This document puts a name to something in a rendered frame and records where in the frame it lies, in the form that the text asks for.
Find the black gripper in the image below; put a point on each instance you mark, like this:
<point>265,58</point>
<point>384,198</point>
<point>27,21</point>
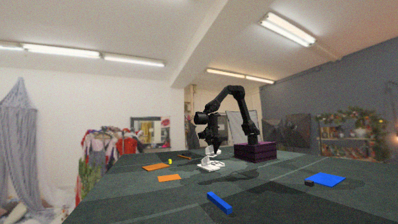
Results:
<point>216,139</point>

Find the blue rectangular bar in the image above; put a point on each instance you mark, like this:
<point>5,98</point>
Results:
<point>225,207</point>

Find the blue flat plate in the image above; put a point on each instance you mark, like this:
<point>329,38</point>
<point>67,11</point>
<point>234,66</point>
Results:
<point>326,179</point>

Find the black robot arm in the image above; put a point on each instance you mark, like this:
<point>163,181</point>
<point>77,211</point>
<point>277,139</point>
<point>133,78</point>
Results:
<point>248,126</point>

